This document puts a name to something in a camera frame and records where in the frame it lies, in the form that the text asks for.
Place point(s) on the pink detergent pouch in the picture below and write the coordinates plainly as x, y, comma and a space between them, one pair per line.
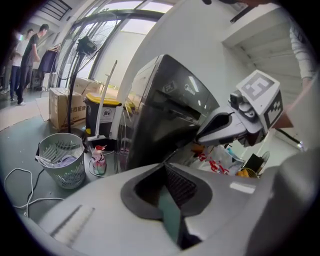
98, 162

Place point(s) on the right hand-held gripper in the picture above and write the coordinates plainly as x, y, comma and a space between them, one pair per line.
260, 90

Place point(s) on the black flat panel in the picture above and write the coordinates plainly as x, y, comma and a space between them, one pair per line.
253, 162

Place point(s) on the flat cardboard sheet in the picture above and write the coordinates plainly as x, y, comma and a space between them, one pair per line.
15, 120

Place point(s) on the grey mesh laundry basket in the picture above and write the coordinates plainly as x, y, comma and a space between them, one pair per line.
72, 175

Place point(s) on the navy hanging garment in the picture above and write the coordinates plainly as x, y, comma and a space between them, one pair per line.
48, 61

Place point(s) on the yellow-lid black trash bin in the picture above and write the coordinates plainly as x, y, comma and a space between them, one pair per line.
105, 115

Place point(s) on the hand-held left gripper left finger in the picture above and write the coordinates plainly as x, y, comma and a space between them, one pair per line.
100, 220

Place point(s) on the purple cloth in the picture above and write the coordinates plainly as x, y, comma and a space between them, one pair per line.
66, 161

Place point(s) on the person's right forearm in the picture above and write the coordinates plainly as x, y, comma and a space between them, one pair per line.
285, 120

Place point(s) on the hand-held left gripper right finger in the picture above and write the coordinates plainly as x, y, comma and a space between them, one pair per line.
225, 212

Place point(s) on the printed cardboard box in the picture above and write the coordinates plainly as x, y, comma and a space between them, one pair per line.
60, 110

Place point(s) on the plain cardboard box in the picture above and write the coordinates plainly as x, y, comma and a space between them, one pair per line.
87, 86

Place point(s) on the large clear plastic bag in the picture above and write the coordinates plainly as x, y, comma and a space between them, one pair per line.
233, 162

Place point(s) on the black standing fan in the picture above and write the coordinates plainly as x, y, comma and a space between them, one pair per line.
86, 45

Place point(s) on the dark-framed glass window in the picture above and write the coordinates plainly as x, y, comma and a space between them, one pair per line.
135, 27

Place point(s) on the orange bag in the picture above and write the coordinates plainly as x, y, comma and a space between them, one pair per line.
243, 173

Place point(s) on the dark grey washing machine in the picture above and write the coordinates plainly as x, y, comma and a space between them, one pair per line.
175, 75

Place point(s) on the person's white t-shirt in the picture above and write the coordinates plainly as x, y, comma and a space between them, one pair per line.
302, 50

